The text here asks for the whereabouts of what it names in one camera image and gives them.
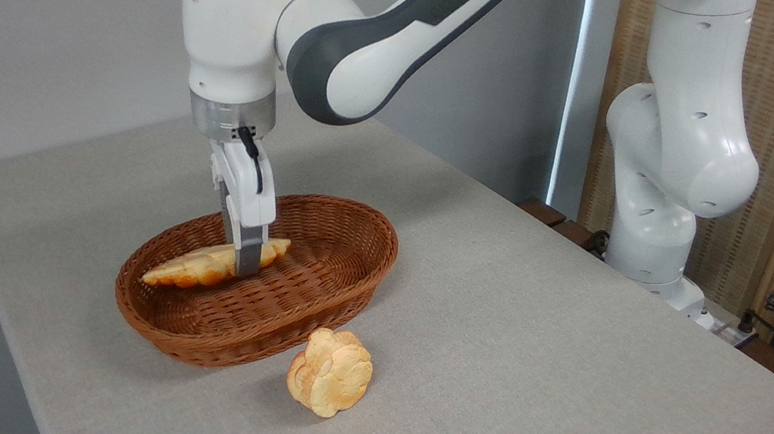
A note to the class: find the long twisted bread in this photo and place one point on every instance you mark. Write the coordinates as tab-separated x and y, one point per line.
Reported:
192	268

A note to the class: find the brown wicker basket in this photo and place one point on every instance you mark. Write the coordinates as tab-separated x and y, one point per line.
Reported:
313	291

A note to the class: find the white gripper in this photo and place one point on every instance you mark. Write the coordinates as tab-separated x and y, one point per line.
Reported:
247	195

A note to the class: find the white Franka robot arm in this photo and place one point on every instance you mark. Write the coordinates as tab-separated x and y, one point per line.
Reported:
679	139

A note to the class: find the round knotted bread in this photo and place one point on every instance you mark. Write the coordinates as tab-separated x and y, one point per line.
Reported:
331	373

